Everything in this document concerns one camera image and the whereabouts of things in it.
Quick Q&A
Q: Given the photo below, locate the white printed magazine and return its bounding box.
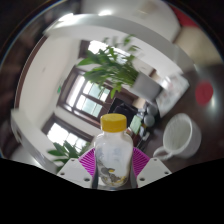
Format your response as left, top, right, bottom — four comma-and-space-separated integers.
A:
154, 73, 190, 118

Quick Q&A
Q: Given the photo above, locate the dark wooden double door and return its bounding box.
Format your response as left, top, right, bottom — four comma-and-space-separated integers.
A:
56, 64, 141, 128

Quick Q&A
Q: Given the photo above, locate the large plant in white pot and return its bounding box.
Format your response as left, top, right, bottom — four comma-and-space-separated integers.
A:
77, 34, 164, 101

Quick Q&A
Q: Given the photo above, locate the clear bottle with yellow cap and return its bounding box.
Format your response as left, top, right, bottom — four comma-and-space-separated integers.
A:
93, 113, 134, 188

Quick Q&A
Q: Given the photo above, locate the black chair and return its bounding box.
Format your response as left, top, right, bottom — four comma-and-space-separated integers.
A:
111, 101, 139, 128

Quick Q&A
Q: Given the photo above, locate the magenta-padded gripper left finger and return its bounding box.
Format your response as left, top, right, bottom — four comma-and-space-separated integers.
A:
56, 147, 100, 189

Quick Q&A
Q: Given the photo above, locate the green notepad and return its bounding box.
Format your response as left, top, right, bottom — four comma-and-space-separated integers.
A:
129, 114, 144, 135

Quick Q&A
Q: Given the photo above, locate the small plant in white pot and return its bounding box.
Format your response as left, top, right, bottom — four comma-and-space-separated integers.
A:
46, 139, 93, 173

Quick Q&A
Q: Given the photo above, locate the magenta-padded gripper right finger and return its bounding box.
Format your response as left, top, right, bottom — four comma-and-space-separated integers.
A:
129, 147, 173, 189

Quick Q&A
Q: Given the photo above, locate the grey-headed black microphone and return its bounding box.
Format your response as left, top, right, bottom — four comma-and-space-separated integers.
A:
143, 114, 156, 128
146, 103, 159, 117

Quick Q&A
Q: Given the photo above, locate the red carpeted staircase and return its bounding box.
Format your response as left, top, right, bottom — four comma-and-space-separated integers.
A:
169, 4, 198, 28

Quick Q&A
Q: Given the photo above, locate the dark-framed wide window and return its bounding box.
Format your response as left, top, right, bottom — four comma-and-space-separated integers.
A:
41, 113, 94, 154

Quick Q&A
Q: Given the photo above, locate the dark-framed narrow window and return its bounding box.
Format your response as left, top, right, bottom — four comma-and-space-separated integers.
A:
78, 39, 111, 59

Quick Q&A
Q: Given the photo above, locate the flat round red coaster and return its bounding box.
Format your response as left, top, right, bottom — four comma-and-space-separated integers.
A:
194, 80, 214, 107

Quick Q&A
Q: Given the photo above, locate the white speckled mug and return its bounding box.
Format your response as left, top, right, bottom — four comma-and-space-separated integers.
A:
152, 112, 203, 161

